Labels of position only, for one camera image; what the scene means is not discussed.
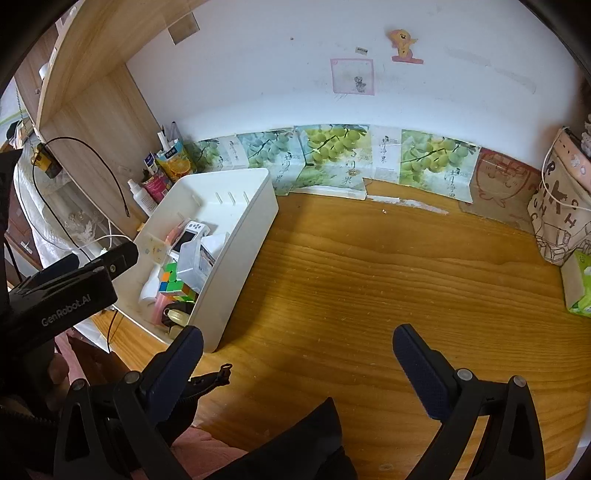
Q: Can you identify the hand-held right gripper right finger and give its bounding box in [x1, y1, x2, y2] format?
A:
[392, 323, 548, 480]

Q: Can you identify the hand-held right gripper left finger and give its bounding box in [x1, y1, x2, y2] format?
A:
[53, 325, 205, 480]

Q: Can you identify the pink hair roller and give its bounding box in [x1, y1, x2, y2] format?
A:
[152, 295, 174, 326]

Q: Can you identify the white tooth-shaped holder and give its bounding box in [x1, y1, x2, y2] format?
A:
[139, 265, 163, 305]

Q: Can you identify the white plastic storage bin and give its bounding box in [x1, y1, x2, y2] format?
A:
[112, 167, 280, 354]

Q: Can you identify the white digital camera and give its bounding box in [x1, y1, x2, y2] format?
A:
[167, 220, 209, 265]

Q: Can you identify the white lace cloth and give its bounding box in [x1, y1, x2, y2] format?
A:
[14, 161, 107, 268]

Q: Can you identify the pink garment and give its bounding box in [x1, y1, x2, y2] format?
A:
[171, 425, 252, 480]

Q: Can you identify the colourful puzzle cube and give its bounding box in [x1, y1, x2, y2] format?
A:
[158, 262, 199, 301]

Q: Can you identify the white spray bottle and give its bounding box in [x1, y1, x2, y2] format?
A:
[128, 179, 155, 215]

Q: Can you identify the yellow and black device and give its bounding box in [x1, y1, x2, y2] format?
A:
[30, 143, 61, 178]

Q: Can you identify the pink can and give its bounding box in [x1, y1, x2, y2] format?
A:
[143, 174, 172, 203]

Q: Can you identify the orange juice carton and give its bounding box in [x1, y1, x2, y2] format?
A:
[154, 143, 191, 181]

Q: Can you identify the green tissue packet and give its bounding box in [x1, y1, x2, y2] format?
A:
[561, 249, 591, 317]

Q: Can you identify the beige printed tote bag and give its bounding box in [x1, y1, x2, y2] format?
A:
[527, 127, 591, 267]

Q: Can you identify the brown cartoon cardboard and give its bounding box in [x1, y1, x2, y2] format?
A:
[462, 148, 546, 232]

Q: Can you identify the grape-print cardboard with white panel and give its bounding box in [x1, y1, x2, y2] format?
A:
[370, 124, 481, 204]

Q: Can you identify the wooden shelf unit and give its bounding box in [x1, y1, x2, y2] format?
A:
[14, 0, 208, 222]

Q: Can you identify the faded grape-print cardboard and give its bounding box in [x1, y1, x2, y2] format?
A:
[187, 137, 250, 174]
[236, 130, 303, 197]

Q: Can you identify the pink dotted pouch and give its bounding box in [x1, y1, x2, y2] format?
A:
[551, 127, 591, 174]

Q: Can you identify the brown tape patch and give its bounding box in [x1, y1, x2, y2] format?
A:
[167, 13, 200, 45]

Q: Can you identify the black cable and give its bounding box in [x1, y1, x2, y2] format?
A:
[32, 137, 131, 217]

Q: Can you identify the white cord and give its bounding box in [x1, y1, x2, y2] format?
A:
[542, 148, 578, 204]

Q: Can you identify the pink square wall sticker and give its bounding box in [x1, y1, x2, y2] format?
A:
[330, 58, 375, 95]

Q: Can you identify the yellow pony wall sticker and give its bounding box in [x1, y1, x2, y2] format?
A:
[387, 28, 424, 64]

